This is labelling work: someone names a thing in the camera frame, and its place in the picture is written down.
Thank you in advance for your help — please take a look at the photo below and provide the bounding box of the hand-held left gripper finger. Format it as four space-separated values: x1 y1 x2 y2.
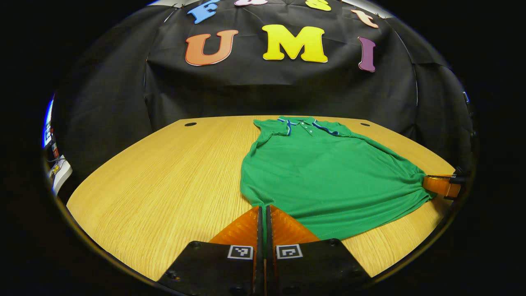
266 204 371 296
157 206 265 296

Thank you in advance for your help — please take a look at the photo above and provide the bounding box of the cluttered background desk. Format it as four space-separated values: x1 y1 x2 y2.
42 97 74 197

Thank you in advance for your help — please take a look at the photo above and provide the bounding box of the black backdrop cloth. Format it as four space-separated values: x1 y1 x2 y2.
51 0 475 181

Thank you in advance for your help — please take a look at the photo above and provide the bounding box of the green T-shirt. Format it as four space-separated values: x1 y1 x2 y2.
240 117 437 264

